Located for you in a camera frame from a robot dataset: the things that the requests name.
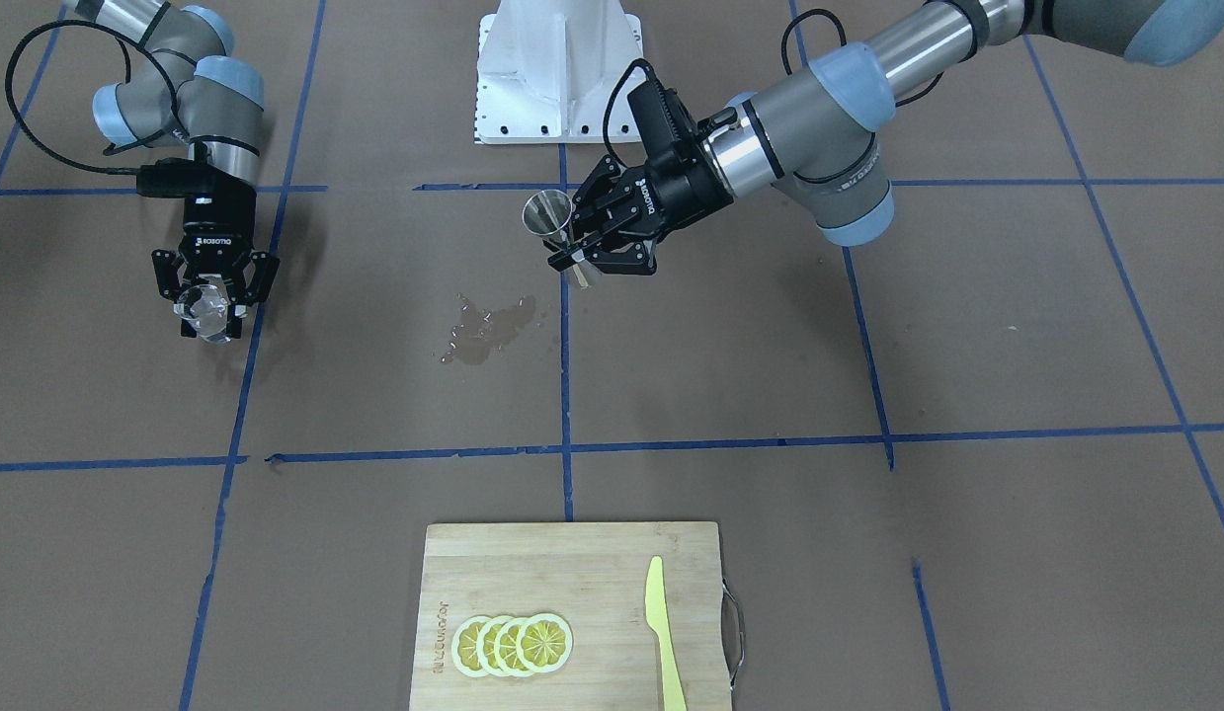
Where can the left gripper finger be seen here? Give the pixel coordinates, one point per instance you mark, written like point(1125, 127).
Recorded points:
point(598, 253)
point(602, 204)

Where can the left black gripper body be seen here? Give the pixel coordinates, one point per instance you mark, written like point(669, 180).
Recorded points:
point(674, 190)

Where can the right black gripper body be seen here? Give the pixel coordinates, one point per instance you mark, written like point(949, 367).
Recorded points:
point(219, 219)

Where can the clear glass shaker cup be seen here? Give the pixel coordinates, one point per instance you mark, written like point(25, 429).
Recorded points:
point(205, 313)

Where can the steel jigger measuring cup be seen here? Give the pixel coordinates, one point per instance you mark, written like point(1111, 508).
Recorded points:
point(548, 215)

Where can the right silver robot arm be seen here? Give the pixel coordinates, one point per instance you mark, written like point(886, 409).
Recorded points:
point(193, 92)

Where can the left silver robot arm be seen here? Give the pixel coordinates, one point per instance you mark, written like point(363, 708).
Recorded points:
point(814, 135)

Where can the bamboo cutting board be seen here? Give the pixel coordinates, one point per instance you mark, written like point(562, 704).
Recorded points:
point(482, 580)

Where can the yellow plastic knife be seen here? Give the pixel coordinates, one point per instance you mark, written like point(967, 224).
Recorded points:
point(657, 617)

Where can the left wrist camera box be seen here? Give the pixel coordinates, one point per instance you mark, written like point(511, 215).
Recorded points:
point(666, 130)

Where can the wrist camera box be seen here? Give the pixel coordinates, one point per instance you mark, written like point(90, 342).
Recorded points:
point(666, 130)
point(175, 178)

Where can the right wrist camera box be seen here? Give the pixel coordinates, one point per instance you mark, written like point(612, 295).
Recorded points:
point(175, 178)

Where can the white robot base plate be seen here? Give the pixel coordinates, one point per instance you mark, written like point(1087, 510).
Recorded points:
point(547, 68)

